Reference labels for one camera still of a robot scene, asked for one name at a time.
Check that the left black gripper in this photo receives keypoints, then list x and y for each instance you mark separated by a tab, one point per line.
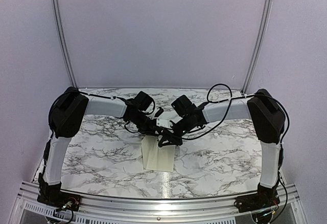
152	130

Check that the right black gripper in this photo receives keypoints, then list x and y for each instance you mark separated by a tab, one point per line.
172	139

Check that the cream paper envelope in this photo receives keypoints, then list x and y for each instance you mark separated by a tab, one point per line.
157	158

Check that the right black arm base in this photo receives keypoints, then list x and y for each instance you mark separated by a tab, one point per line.
266	196

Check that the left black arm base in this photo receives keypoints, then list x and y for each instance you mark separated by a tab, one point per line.
52	195

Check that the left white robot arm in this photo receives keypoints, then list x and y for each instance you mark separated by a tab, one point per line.
65	118

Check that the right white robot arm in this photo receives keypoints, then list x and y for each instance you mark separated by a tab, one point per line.
267	115

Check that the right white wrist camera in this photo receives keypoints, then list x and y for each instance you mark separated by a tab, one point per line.
163	123

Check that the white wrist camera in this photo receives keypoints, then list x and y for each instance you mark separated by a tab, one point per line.
163	123
158	112

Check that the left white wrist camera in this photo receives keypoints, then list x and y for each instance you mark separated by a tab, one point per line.
158	112

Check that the front aluminium table rail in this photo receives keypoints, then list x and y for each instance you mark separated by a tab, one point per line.
105	209

